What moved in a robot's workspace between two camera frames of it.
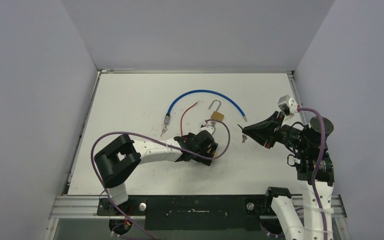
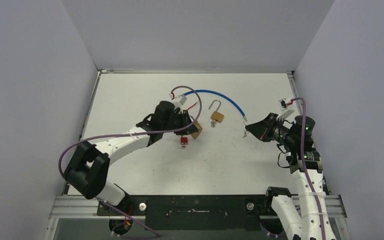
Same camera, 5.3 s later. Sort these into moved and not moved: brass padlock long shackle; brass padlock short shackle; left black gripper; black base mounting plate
Moved: brass padlock short shackle; left black gripper
Not moved: brass padlock long shackle; black base mounting plate
